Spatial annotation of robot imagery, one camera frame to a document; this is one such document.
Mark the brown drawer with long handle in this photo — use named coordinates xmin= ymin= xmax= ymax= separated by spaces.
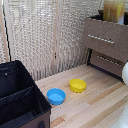
xmin=89 ymin=49 xmax=128 ymax=81
xmin=82 ymin=13 xmax=128 ymax=65

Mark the blue plastic bowl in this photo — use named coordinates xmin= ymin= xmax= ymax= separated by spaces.
xmin=46 ymin=87 xmax=67 ymax=106

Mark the dark wooden drawer cabinet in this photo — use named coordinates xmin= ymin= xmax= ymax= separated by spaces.
xmin=86 ymin=9 xmax=128 ymax=84

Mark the beige woven folding screen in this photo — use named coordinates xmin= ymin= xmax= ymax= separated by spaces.
xmin=0 ymin=0 xmax=128 ymax=82

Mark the yellow plastic bowl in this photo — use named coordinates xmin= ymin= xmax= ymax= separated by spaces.
xmin=68 ymin=78 xmax=88 ymax=94

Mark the black fabric storage box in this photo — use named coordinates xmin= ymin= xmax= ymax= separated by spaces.
xmin=0 ymin=59 xmax=53 ymax=128

